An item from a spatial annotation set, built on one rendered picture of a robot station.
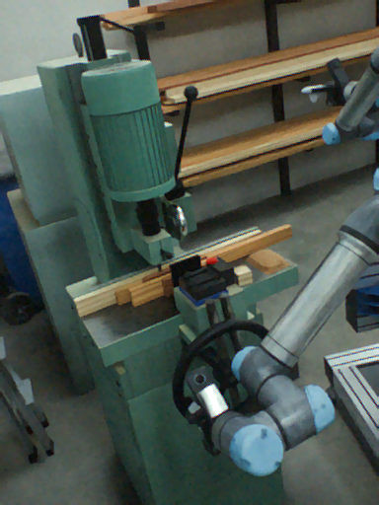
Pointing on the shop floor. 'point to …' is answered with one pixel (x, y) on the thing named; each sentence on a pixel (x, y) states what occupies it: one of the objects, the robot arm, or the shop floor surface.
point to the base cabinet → (175, 447)
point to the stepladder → (18, 393)
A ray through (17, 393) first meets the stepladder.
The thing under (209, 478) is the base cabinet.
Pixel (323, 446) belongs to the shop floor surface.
